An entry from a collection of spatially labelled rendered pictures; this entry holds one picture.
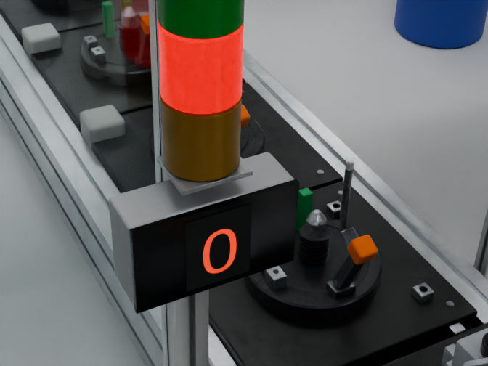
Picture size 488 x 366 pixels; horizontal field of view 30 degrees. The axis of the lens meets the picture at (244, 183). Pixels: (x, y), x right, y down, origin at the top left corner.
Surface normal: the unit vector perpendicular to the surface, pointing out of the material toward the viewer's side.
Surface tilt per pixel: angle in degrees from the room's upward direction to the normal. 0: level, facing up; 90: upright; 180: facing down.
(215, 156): 90
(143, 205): 0
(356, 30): 0
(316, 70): 0
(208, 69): 90
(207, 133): 90
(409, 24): 90
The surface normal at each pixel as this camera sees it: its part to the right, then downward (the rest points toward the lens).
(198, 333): 0.46, 0.54
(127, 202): 0.03, -0.80
